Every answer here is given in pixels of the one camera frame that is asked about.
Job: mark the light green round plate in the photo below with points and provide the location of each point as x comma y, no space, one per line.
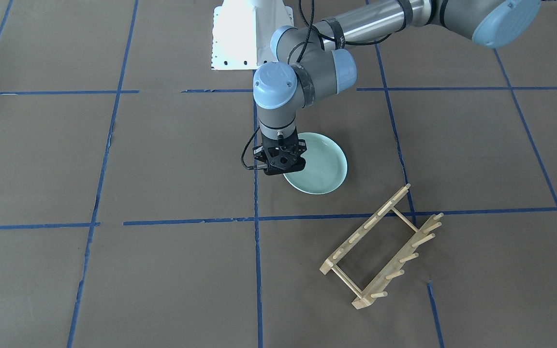
326,166

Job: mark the brown paper table cover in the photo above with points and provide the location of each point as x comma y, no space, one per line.
126,219

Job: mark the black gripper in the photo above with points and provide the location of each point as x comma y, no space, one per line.
259,153

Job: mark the wooden plate rack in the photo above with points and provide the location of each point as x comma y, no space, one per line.
376,252

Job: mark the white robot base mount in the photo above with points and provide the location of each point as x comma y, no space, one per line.
242,31

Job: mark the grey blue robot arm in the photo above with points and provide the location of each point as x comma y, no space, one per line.
314,62

